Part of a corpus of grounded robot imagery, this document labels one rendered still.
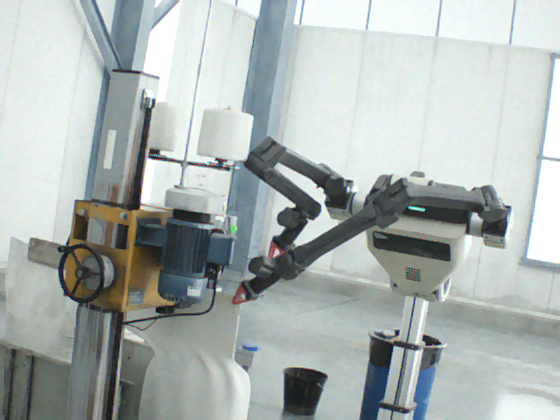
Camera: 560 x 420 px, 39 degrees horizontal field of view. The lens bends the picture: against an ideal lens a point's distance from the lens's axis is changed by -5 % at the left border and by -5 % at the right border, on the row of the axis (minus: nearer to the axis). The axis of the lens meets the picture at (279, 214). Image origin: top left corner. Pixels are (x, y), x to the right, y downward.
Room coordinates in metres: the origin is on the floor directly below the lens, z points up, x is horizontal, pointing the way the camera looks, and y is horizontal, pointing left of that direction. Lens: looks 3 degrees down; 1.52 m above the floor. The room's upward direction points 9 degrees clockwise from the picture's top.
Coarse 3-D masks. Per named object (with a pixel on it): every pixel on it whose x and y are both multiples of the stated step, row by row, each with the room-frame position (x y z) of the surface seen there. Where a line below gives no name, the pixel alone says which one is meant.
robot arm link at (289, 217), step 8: (288, 208) 2.91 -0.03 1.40; (296, 208) 2.96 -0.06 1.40; (320, 208) 2.94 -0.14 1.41; (280, 216) 2.91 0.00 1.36; (288, 216) 2.90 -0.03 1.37; (296, 216) 2.92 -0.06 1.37; (304, 216) 2.94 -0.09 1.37; (312, 216) 2.95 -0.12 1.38; (280, 224) 2.91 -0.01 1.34; (288, 224) 2.90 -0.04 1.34; (296, 224) 2.93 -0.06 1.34
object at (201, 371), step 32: (128, 320) 2.98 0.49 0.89; (160, 320) 2.92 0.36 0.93; (192, 320) 2.87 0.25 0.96; (224, 320) 2.81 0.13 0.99; (160, 352) 2.87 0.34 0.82; (192, 352) 2.84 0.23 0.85; (224, 352) 2.80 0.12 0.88; (160, 384) 2.84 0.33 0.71; (192, 384) 2.78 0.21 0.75; (224, 384) 2.75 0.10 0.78; (160, 416) 2.82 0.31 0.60; (192, 416) 2.76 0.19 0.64; (224, 416) 2.73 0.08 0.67
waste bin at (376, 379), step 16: (384, 336) 5.07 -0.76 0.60; (384, 352) 4.71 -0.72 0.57; (432, 352) 4.70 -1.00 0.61; (368, 368) 4.85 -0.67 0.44; (384, 368) 4.71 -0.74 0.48; (432, 368) 4.75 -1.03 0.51; (368, 384) 4.81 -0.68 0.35; (384, 384) 4.71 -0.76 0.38; (416, 384) 4.69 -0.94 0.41; (432, 384) 4.80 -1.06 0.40; (368, 400) 4.79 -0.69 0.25; (416, 400) 4.70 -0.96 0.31; (368, 416) 4.77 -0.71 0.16; (416, 416) 4.72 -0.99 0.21
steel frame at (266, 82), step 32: (128, 0) 8.63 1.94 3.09; (288, 0) 11.29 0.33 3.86; (96, 32) 8.06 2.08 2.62; (128, 32) 8.60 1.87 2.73; (256, 32) 11.45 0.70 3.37; (288, 32) 11.43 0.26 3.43; (128, 64) 8.57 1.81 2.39; (256, 64) 11.56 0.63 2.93; (256, 96) 11.54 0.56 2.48; (96, 128) 8.56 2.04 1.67; (256, 128) 11.51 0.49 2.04; (96, 160) 8.64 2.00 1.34; (256, 192) 11.43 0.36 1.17; (256, 224) 11.37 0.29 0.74; (256, 256) 11.50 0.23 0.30
